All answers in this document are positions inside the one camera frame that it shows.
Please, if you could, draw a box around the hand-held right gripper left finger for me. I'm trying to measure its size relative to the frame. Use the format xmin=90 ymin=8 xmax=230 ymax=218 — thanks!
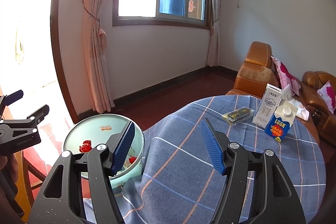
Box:
xmin=28 ymin=120 xmax=136 ymax=224

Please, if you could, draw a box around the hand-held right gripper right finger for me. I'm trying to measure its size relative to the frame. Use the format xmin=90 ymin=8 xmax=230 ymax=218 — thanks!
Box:
xmin=200 ymin=118 xmax=306 ymax=224

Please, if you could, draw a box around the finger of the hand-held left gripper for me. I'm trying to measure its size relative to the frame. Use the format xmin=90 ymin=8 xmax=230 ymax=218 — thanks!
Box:
xmin=0 ymin=90 xmax=24 ymax=119
xmin=0 ymin=105 xmax=50 ymax=135

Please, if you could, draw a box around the mint green cartoon bin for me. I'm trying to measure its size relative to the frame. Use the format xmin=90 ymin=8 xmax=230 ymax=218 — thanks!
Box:
xmin=63 ymin=114 xmax=145 ymax=189

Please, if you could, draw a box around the red plastic bag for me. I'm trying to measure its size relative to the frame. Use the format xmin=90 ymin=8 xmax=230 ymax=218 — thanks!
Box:
xmin=79 ymin=140 xmax=93 ymax=153

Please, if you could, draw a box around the person's left forearm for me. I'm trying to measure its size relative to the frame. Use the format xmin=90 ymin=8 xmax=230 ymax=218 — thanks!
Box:
xmin=0 ymin=154 xmax=24 ymax=216

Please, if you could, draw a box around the blue plaid tablecloth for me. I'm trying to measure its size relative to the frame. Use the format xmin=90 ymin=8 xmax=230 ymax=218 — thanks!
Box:
xmin=83 ymin=95 xmax=327 ymax=224

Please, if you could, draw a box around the wooden stool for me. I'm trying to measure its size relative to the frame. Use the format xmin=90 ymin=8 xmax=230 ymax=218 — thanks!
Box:
xmin=22 ymin=151 xmax=50 ymax=203

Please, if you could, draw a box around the dark clear snack packet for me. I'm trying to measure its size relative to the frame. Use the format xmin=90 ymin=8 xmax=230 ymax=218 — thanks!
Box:
xmin=221 ymin=108 xmax=256 ymax=125

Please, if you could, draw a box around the tall white milk carton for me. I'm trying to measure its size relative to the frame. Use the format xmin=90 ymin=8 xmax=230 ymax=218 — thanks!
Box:
xmin=252 ymin=84 xmax=282 ymax=128

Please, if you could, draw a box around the blue gable-top carton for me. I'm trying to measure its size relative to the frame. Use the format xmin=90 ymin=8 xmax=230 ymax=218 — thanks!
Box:
xmin=265 ymin=98 xmax=298 ymax=143

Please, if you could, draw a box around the pink long curtain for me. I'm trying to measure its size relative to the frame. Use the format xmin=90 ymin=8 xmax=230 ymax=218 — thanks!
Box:
xmin=81 ymin=0 xmax=124 ymax=114

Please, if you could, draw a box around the brown leather chaise sofa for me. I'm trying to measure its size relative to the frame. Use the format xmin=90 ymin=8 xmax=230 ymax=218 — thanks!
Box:
xmin=226 ymin=41 xmax=321 ymax=146

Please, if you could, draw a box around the white cloth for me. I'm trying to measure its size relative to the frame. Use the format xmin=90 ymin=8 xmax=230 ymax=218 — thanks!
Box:
xmin=282 ymin=84 xmax=310 ymax=120

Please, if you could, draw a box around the pink floral pillow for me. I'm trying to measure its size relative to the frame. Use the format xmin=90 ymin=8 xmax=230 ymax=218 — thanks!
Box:
xmin=271 ymin=55 xmax=301 ymax=96
xmin=317 ymin=80 xmax=336 ymax=113

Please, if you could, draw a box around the pale narrow curtain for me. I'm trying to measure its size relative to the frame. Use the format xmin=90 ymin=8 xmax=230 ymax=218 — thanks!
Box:
xmin=206 ymin=0 xmax=223 ymax=67

